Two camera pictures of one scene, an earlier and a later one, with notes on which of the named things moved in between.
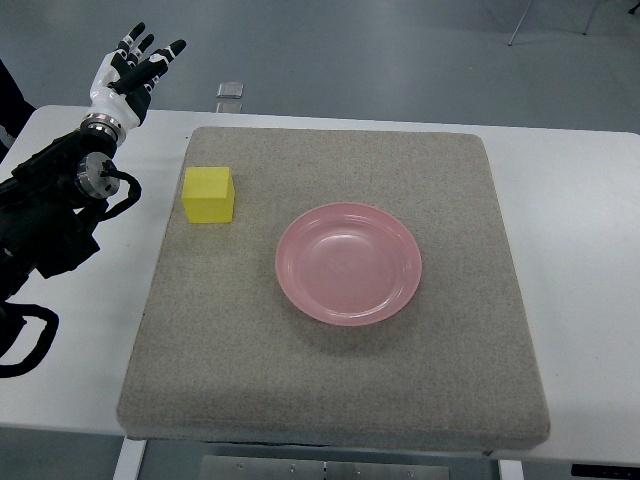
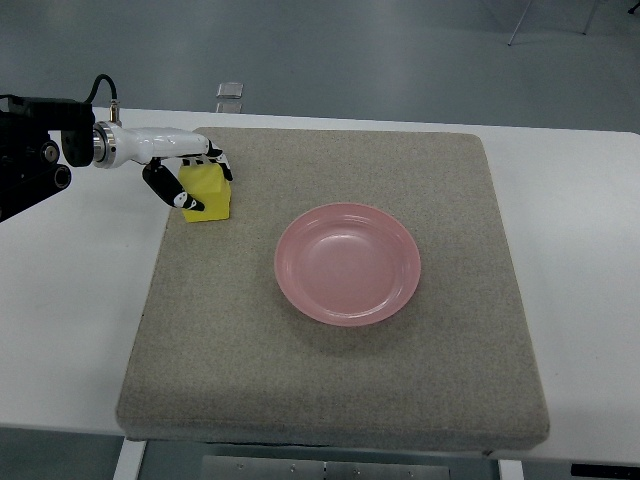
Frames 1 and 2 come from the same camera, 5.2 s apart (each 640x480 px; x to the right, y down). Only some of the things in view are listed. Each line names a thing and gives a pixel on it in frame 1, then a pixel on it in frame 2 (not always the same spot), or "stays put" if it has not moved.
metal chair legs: x=591 y=18 stays put
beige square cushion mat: x=217 y=351 stays put
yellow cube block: x=208 y=194 stays put
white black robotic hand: x=122 y=84 -> x=114 y=145
